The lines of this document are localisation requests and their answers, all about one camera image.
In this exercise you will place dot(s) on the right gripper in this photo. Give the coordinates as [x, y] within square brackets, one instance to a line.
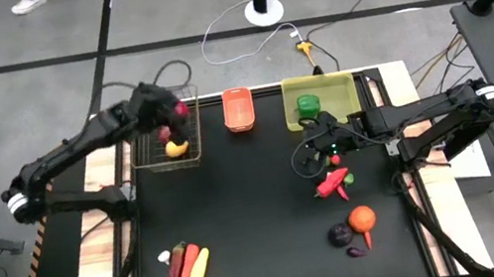
[332, 134]

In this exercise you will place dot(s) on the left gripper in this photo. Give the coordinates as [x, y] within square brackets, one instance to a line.
[153, 106]

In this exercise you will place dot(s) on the red apple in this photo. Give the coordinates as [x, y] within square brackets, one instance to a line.
[165, 133]

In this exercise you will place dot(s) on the yellow lemon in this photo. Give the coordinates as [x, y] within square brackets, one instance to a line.
[176, 148]

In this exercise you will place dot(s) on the small red tomato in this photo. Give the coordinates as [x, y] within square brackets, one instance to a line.
[335, 160]

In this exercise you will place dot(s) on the bright red pepper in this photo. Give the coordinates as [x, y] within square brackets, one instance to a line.
[331, 182]

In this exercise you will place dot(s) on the small green vegetable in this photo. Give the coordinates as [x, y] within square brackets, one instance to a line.
[348, 179]

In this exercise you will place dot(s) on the small red chili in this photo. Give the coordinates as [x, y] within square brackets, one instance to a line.
[343, 194]

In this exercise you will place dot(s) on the green bell pepper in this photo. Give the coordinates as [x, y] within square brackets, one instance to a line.
[308, 105]

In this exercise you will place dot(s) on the orange fruit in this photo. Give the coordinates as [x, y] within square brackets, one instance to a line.
[362, 219]

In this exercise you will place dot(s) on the small orange carrot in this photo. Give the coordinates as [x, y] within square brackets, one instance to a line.
[368, 240]

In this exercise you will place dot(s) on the small purple eggplant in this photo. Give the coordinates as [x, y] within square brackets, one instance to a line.
[356, 252]

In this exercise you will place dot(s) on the white garlic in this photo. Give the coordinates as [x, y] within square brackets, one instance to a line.
[163, 257]

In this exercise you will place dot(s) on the long dark red pepper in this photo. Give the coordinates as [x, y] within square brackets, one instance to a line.
[176, 268]

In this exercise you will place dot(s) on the long orange carrot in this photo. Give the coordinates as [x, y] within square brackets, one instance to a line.
[188, 269]

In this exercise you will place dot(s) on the yellow corn cob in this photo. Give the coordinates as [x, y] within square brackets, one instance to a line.
[198, 270]

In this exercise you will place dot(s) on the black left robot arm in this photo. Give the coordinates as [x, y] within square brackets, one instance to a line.
[77, 144]

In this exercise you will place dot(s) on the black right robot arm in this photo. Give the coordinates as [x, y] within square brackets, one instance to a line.
[423, 111]

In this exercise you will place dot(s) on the yellow translucent plastic bin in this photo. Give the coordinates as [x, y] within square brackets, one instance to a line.
[343, 112]

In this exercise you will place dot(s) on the small orange plastic bin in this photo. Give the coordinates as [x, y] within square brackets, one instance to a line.
[238, 110]

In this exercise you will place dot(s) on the yellow extension plug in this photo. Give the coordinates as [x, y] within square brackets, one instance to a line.
[305, 48]

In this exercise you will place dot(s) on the white paper sheet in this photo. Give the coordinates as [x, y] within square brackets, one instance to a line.
[470, 164]

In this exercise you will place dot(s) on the person's white shoe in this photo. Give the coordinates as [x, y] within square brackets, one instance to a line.
[28, 4]

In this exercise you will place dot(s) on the black aluminium table frame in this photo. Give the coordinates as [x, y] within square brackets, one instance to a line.
[210, 98]

